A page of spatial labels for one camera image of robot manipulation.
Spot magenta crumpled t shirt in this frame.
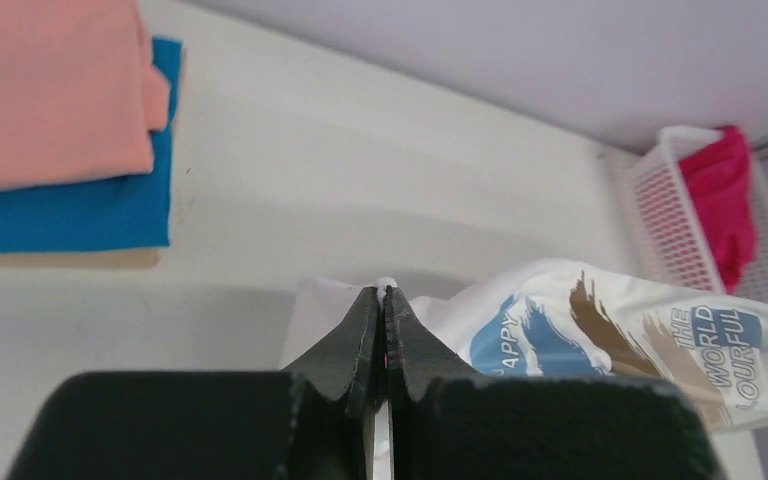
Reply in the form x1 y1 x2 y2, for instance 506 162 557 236
679 125 757 294

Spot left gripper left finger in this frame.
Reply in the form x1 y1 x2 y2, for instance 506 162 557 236
8 287 381 479

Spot white printed t shirt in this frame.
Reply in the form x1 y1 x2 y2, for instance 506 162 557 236
277 258 768 433

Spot tan cardboard board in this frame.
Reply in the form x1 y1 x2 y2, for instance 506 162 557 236
0 248 161 270

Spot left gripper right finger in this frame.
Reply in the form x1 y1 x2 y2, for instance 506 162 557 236
382 286 726 479

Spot white plastic basket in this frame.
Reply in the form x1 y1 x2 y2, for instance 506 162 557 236
618 126 768 304

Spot blue folded t shirt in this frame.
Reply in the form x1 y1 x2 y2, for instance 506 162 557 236
0 36 185 256

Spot pink folded t shirt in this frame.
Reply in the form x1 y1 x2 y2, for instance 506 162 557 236
0 1 170 191

